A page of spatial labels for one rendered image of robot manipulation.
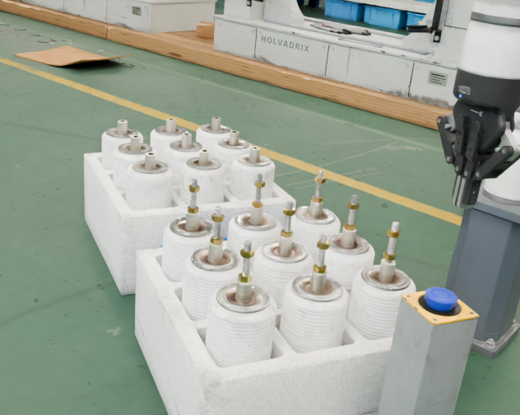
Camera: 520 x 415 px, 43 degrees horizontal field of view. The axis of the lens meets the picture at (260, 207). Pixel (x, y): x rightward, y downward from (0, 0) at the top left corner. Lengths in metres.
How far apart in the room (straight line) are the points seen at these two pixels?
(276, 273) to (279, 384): 0.18
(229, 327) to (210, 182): 0.55
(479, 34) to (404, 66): 2.30
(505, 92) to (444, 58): 2.29
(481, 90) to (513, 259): 0.63
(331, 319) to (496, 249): 0.45
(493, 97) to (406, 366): 0.36
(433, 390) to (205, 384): 0.29
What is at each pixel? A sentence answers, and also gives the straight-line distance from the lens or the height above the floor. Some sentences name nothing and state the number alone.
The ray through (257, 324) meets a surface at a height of 0.24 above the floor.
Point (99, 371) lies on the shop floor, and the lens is 1.21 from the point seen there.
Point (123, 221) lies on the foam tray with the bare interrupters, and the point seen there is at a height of 0.17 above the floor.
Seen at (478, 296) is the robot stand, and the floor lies 0.11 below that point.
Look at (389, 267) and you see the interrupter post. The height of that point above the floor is 0.28.
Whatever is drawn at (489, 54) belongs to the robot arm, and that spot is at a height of 0.63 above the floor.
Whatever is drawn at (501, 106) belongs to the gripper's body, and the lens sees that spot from 0.75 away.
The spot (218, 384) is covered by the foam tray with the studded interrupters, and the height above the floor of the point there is 0.17.
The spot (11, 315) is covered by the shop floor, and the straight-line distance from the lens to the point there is 1.38.
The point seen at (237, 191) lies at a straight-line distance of 1.46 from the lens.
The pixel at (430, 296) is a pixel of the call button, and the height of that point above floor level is 0.33.
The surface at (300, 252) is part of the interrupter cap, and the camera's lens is 1.07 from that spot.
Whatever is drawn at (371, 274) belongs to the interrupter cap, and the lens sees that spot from 1.04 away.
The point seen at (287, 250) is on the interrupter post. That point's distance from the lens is 1.06.
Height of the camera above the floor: 0.73
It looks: 23 degrees down
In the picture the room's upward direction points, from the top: 6 degrees clockwise
